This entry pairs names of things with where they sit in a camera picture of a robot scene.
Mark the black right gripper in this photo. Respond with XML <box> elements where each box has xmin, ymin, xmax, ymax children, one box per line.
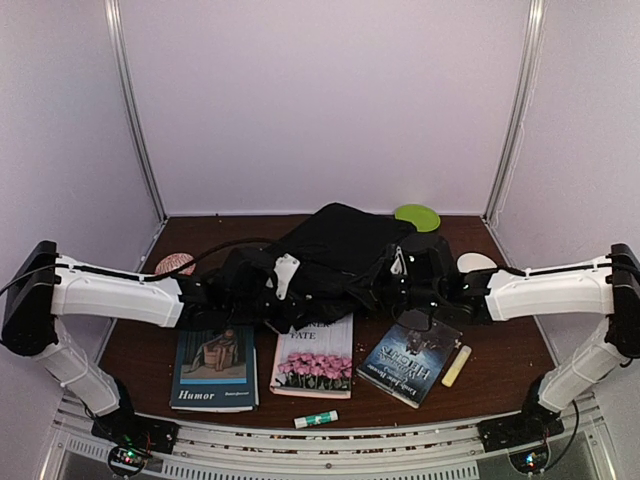
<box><xmin>345</xmin><ymin>258</ymin><xmax>443</xmax><ymax>321</ymax></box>

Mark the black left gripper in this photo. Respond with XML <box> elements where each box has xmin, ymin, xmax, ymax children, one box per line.
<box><xmin>226</xmin><ymin>289</ymin><xmax>307</xmax><ymax>334</ymax></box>

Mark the black student backpack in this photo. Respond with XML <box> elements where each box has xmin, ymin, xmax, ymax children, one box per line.
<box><xmin>264</xmin><ymin>203</ymin><xmax>417</xmax><ymax>334</ymax></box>

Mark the pink roses Designer Fate book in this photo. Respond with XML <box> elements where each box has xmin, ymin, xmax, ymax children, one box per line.
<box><xmin>269</xmin><ymin>314</ymin><xmax>354</xmax><ymax>399</ymax></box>

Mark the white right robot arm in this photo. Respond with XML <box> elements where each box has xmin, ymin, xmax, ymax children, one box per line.
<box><xmin>363</xmin><ymin>234</ymin><xmax>639</xmax><ymax>442</ymax></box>

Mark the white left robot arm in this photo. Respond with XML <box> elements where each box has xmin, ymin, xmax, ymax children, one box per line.
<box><xmin>1</xmin><ymin>241</ymin><xmax>301</xmax><ymax>444</ymax></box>

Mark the white bowl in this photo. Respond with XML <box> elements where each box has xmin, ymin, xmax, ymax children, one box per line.
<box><xmin>456</xmin><ymin>252</ymin><xmax>497</xmax><ymax>273</ymax></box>

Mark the green plate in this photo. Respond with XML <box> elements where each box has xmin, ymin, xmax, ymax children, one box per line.
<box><xmin>394</xmin><ymin>204</ymin><xmax>441</xmax><ymax>233</ymax></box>

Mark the blue Humor book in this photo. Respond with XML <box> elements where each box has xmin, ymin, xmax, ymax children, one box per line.
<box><xmin>170</xmin><ymin>326</ymin><xmax>259</xmax><ymax>413</ymax></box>

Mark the dark Wuthering Heights book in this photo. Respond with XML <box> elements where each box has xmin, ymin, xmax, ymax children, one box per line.
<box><xmin>356</xmin><ymin>310</ymin><xmax>462</xmax><ymax>409</ymax></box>

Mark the yellow highlighter marker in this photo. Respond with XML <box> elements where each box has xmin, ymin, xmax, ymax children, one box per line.
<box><xmin>441</xmin><ymin>345</ymin><xmax>472</xmax><ymax>388</ymax></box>

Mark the green white glue stick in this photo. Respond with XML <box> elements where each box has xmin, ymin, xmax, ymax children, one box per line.
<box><xmin>294</xmin><ymin>410</ymin><xmax>339</xmax><ymax>429</ymax></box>

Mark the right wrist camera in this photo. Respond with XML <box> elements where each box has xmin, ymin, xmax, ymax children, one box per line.
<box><xmin>390</xmin><ymin>245</ymin><xmax>407</xmax><ymax>276</ymax></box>

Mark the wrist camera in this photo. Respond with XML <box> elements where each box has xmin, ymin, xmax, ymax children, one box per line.
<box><xmin>265</xmin><ymin>254</ymin><xmax>300</xmax><ymax>301</ymax></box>
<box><xmin>390</xmin><ymin>245</ymin><xmax>407</xmax><ymax>276</ymax></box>

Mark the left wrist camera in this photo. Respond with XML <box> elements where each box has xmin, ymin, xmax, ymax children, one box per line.
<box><xmin>265</xmin><ymin>254</ymin><xmax>300</xmax><ymax>301</ymax></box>

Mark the right aluminium frame post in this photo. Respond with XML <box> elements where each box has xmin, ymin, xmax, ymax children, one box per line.
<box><xmin>484</xmin><ymin>0</ymin><xmax>546</xmax><ymax>227</ymax></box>

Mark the aluminium frame post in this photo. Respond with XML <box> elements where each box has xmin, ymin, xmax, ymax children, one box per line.
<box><xmin>484</xmin><ymin>0</ymin><xmax>546</xmax><ymax>227</ymax></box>
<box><xmin>104</xmin><ymin>0</ymin><xmax>168</xmax><ymax>222</ymax></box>

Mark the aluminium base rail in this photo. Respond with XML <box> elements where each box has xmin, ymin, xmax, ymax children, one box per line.
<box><xmin>49</xmin><ymin>392</ymin><xmax>601</xmax><ymax>480</ymax></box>

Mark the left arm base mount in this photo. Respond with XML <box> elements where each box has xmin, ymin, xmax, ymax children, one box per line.
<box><xmin>91</xmin><ymin>415</ymin><xmax>179</xmax><ymax>454</ymax></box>

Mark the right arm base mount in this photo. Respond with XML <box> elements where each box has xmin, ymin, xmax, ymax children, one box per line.
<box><xmin>477</xmin><ymin>412</ymin><xmax>565</xmax><ymax>452</ymax></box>

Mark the left aluminium frame post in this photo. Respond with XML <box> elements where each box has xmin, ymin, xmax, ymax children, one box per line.
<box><xmin>104</xmin><ymin>0</ymin><xmax>168</xmax><ymax>222</ymax></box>

